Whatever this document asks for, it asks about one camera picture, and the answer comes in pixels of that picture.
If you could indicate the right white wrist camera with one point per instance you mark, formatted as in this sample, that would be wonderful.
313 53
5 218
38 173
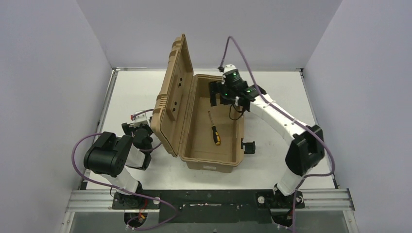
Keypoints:
228 69

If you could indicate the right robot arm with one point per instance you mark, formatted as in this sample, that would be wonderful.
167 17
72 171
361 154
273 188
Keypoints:
305 142

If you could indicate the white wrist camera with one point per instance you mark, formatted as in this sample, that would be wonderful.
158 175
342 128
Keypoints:
140 119
228 69

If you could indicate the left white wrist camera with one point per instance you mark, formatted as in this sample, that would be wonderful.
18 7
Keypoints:
140 119

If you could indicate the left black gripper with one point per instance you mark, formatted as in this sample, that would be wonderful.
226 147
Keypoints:
129 128

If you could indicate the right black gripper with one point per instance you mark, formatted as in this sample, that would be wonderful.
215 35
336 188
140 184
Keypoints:
218 87

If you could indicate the aluminium front rail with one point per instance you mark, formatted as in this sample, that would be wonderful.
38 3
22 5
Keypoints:
313 199

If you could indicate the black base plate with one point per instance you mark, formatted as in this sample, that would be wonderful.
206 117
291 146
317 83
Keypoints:
215 214

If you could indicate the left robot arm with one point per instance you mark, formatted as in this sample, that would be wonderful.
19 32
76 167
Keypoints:
110 156

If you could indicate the black yellow handled screwdriver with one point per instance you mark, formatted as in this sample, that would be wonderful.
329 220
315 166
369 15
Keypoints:
216 136

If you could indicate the tan plastic tool box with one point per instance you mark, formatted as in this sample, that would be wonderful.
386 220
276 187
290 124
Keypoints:
181 121

